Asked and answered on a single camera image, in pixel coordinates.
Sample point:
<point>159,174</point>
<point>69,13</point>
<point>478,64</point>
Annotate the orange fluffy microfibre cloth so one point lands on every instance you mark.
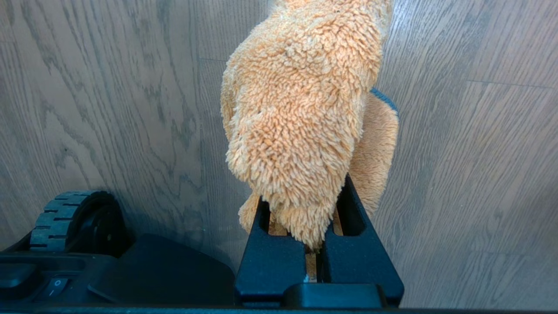
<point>301,117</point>

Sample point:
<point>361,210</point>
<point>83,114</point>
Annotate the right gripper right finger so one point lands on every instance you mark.
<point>362,261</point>

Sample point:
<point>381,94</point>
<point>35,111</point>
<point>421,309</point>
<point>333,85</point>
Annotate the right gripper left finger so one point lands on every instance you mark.
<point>270,266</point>

